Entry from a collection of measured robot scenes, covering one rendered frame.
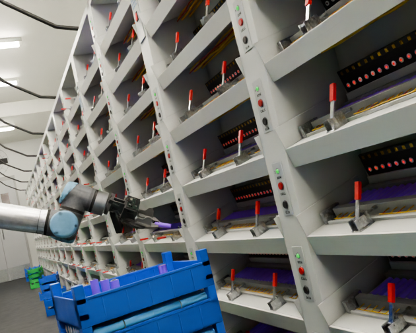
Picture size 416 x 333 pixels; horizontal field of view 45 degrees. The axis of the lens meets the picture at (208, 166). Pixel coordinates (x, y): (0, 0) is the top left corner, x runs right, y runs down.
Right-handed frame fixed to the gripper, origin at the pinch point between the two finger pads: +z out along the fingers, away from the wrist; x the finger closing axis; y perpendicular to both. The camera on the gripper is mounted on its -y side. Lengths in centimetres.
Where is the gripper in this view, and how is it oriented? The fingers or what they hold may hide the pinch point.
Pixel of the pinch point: (154, 224)
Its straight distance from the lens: 197.1
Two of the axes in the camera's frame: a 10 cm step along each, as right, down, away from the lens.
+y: 3.7, -7.1, -6.0
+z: 9.3, 3.2, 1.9
